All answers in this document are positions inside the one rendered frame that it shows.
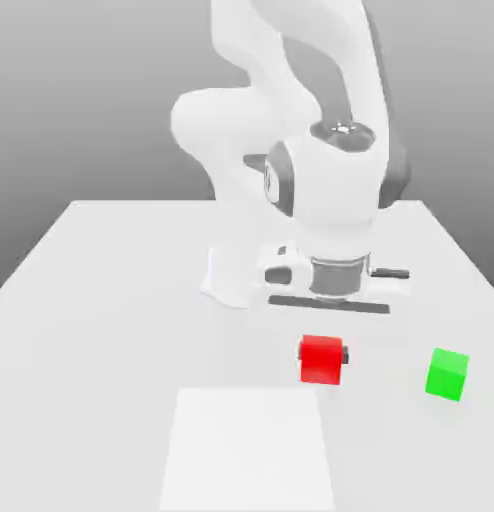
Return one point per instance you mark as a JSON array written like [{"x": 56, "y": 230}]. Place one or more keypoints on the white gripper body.
[{"x": 331, "y": 304}]

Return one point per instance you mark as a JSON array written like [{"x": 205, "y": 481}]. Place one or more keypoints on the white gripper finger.
[
  {"x": 346, "y": 356},
  {"x": 299, "y": 352}
]

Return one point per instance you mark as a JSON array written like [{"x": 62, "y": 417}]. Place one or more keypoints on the small red cube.
[{"x": 321, "y": 360}]

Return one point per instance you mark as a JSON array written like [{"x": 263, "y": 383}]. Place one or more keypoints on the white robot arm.
[{"x": 335, "y": 192}]

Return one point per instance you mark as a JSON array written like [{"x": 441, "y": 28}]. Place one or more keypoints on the small green cube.
[{"x": 447, "y": 375}]

